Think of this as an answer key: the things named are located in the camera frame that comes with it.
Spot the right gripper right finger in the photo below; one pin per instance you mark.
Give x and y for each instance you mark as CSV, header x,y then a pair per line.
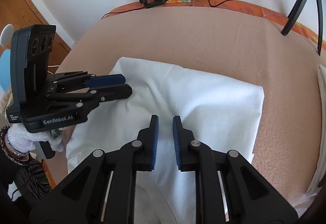
x,y
228,188

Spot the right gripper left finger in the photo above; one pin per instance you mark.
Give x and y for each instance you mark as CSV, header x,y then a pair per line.
x,y
101,189

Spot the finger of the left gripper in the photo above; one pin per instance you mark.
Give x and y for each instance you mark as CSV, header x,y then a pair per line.
x,y
104,81
92,96

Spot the left forearm dark sleeve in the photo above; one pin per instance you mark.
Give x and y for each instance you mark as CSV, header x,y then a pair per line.
x,y
28,176

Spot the left hand white glove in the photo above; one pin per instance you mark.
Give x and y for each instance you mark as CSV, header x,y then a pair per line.
x,y
23,141

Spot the wooden wardrobe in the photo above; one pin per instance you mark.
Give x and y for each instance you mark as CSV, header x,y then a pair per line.
x,y
23,13

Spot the beige fleece blanket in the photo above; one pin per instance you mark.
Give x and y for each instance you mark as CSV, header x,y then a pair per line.
x,y
239,46

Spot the orange floral bed sheet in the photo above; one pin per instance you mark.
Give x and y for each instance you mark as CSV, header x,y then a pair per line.
x,y
234,5

